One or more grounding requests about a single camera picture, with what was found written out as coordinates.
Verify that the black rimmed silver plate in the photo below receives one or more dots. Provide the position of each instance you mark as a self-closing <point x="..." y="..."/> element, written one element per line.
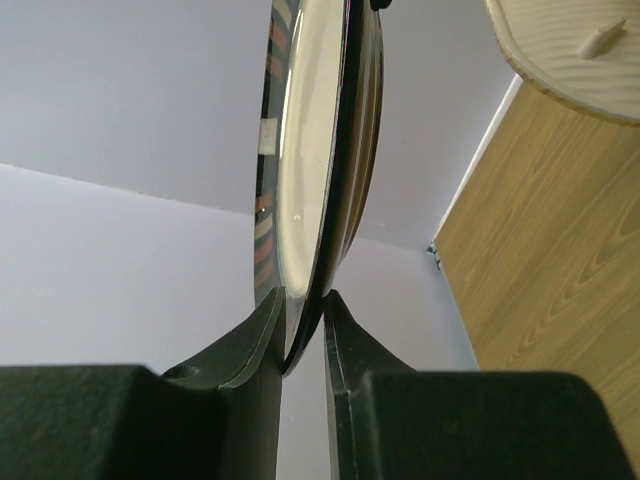
<point x="318" y="135"/>

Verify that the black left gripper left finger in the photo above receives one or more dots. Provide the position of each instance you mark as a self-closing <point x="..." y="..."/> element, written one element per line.
<point x="213" y="416"/>

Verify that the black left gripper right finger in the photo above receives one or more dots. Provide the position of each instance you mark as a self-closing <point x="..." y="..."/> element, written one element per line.
<point x="390" y="421"/>

